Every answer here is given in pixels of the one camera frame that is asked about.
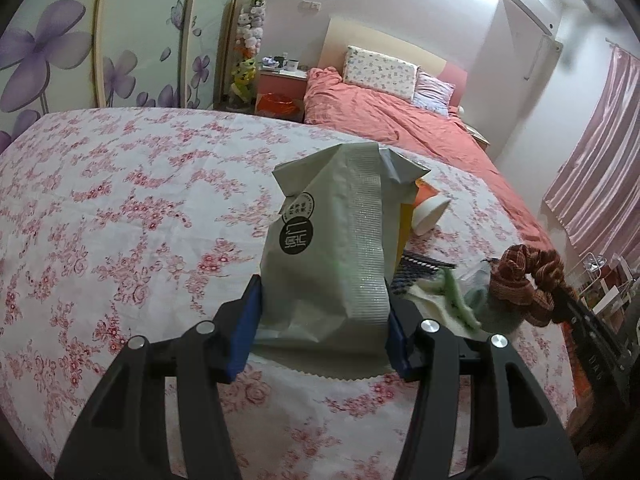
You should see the wardrobe with purple flower doors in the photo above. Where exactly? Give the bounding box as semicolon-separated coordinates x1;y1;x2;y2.
0;0;247;142

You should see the black comb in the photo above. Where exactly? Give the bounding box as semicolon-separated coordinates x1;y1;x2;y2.
390;254;457;297

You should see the pink nightstand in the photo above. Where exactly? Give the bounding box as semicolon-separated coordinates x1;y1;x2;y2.
462;122;491;151
255;67;308;111

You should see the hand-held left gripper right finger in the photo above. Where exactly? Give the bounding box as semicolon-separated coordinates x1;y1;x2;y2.
386;296;586;480

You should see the pink floral printed cloth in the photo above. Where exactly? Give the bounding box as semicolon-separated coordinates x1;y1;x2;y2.
0;107;581;480

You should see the white air conditioner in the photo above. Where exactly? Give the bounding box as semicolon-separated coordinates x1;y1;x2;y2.
487;0;564;162

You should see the white wire rack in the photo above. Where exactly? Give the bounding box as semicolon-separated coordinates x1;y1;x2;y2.
575;252;640;321

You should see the orange plastic container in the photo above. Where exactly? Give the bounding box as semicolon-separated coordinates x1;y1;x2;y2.
562;320;597;403

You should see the purple striped pillow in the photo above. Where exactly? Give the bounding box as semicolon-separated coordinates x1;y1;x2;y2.
412;71;456;118

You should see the orange duvet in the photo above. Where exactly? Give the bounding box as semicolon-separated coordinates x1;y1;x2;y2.
303;66;557;257

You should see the grey-green paper pouch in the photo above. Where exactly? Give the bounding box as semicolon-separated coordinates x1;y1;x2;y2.
250;142;432;378

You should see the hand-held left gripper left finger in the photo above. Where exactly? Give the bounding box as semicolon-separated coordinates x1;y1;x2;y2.
54;274;264;480

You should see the white floral pillow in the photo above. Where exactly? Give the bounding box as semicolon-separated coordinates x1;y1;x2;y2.
342;46;421;103

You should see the clear tube of plush toys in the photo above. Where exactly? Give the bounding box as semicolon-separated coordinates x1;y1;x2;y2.
227;0;274;113

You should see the cream and pink headboard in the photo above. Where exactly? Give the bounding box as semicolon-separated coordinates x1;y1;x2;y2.
317;16;469;109

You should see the green and white cloth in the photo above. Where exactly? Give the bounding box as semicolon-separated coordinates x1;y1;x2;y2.
400;262;501;340

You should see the pink striped curtain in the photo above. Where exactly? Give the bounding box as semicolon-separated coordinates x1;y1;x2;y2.
542;42;640;273

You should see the brown hair scrunchie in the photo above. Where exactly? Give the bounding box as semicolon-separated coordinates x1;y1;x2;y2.
489;244;568;328

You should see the red and white paper cup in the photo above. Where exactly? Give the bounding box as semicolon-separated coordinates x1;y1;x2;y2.
411;178;451;236

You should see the yellow paper packet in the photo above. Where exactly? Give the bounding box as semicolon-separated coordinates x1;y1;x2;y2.
395;187;417;273

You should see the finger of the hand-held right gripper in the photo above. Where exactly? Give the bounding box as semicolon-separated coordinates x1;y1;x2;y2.
552;280;636;411

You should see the red plastic bag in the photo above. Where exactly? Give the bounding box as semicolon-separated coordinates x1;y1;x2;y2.
256;92;304;122

